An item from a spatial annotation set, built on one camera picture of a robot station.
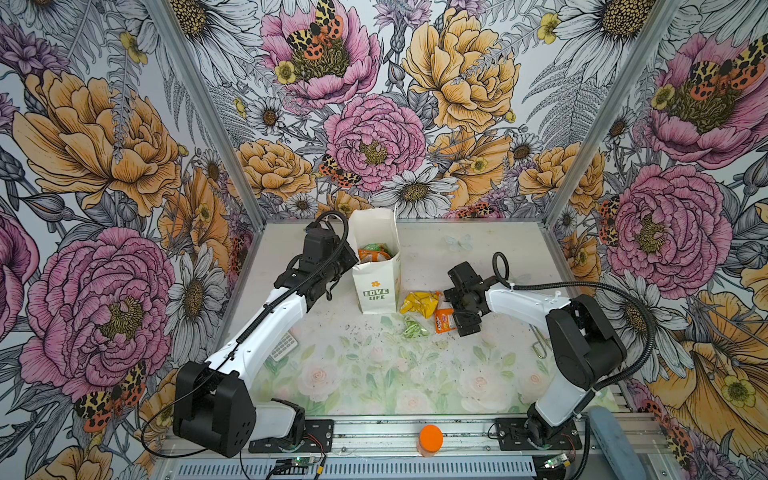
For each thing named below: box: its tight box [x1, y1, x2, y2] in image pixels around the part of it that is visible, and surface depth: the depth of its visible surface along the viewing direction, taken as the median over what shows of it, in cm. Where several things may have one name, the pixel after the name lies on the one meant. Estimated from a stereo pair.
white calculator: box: [269, 331, 299, 362], surface depth 90 cm
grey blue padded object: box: [588, 406, 647, 480], surface depth 72 cm
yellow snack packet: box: [400, 292, 439, 319], surface depth 92 cm
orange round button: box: [419, 424, 443, 453], surface depth 69 cm
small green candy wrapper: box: [403, 316, 430, 339], surface depth 91 cm
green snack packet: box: [368, 243, 392, 255], surface depth 102 cm
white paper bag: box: [349, 208, 401, 315], surface depth 90 cm
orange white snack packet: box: [434, 300, 457, 334], surface depth 93 cm
